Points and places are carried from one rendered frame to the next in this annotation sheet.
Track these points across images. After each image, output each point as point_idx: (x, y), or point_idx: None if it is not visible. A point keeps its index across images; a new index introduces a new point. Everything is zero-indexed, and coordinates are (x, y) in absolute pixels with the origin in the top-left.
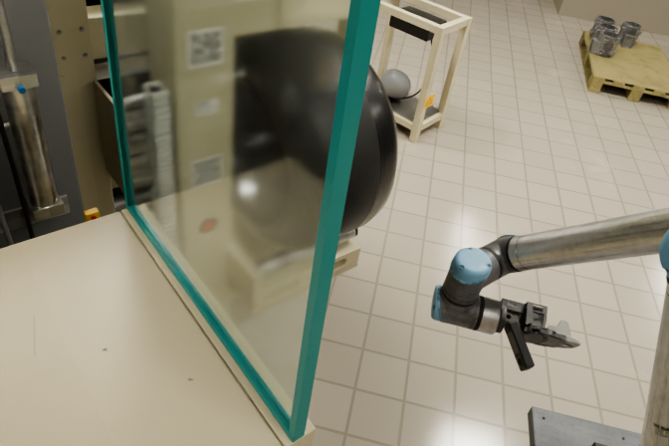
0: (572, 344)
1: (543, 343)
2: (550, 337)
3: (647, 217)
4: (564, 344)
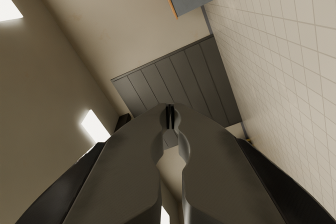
0: (145, 111)
1: (263, 209)
2: (84, 221)
3: None
4: (160, 125)
